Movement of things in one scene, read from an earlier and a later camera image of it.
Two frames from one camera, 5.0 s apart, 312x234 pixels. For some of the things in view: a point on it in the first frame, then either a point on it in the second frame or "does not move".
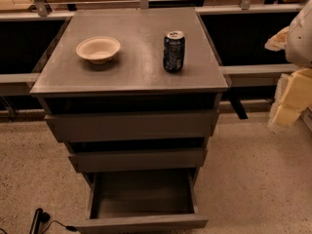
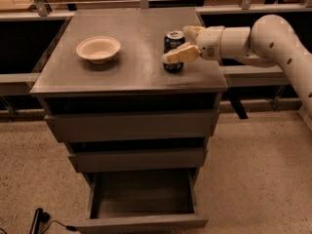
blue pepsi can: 174,52 does not move
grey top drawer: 134,126 does not move
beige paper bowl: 97,49 does not move
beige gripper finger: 279,41 → 208,45
